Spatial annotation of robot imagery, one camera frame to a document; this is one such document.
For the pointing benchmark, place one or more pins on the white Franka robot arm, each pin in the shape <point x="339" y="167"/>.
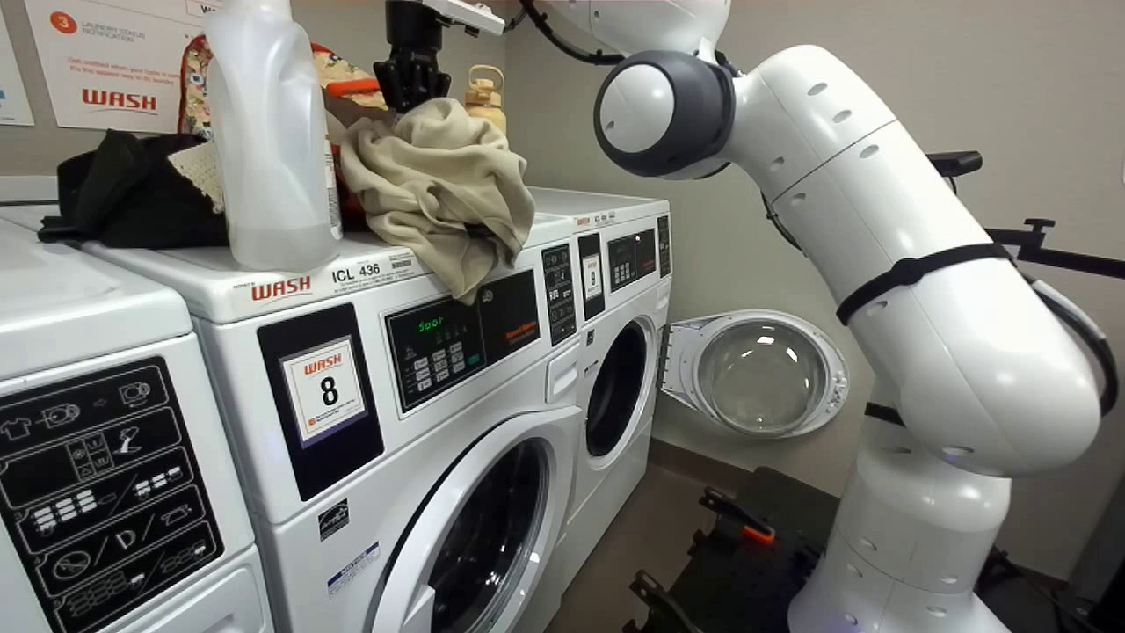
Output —
<point x="935" y="352"/>

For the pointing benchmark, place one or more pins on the wash poster with orange print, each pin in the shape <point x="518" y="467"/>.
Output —
<point x="109" y="59"/>

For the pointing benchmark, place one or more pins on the white notice poster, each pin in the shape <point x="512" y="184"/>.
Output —
<point x="12" y="71"/>

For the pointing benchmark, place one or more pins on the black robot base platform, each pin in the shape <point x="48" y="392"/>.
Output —
<point x="751" y="587"/>

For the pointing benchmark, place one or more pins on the black cloth bundle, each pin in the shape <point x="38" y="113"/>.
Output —
<point x="117" y="196"/>

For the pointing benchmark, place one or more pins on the open round washer door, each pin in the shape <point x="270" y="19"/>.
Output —
<point x="757" y="373"/>

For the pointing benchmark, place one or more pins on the beige clothing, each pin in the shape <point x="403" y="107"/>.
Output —
<point x="444" y="200"/>

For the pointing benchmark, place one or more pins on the black stand knob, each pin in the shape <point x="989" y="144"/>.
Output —
<point x="959" y="165"/>

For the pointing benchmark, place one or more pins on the white front-load washer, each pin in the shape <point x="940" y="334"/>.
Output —
<point x="81" y="304"/>

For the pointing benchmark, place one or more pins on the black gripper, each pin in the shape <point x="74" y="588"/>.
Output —
<point x="416" y="26"/>

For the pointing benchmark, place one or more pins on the white washer number eight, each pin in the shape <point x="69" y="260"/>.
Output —
<point x="339" y="549"/>

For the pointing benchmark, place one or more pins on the white washer number nine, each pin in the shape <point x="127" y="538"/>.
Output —
<point x="609" y="504"/>

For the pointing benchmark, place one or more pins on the white detergent bottle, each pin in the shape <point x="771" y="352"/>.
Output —
<point x="274" y="178"/>

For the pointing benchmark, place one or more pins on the small off-white cloth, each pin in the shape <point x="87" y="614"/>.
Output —
<point x="199" y="169"/>

